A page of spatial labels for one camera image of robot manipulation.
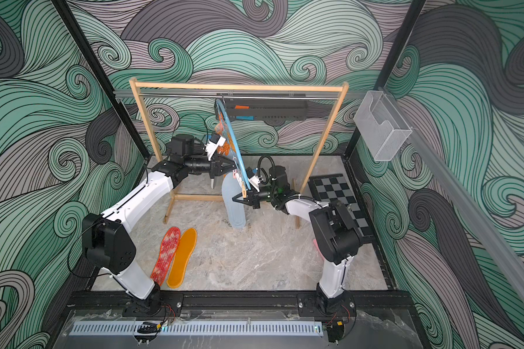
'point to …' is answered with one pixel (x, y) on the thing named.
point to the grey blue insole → (231, 188)
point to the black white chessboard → (335, 187)
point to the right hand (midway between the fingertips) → (235, 198)
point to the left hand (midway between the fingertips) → (236, 163)
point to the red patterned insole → (168, 249)
